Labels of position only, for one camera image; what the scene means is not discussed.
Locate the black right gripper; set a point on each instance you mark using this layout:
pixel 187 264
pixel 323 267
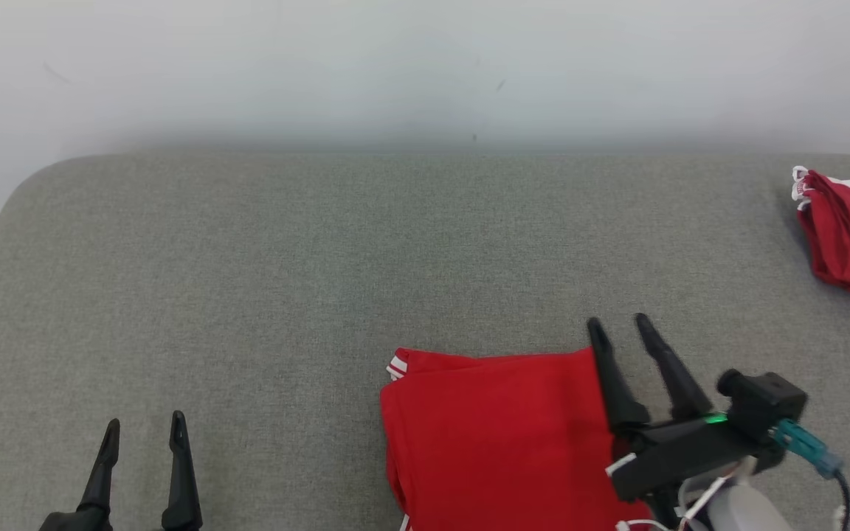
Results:
pixel 683 450

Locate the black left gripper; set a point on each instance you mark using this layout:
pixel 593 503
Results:
pixel 85 521

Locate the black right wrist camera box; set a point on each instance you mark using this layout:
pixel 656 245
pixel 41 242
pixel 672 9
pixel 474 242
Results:
pixel 764 402

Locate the red jersey white sleeves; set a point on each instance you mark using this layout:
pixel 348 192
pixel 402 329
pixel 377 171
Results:
pixel 499 442

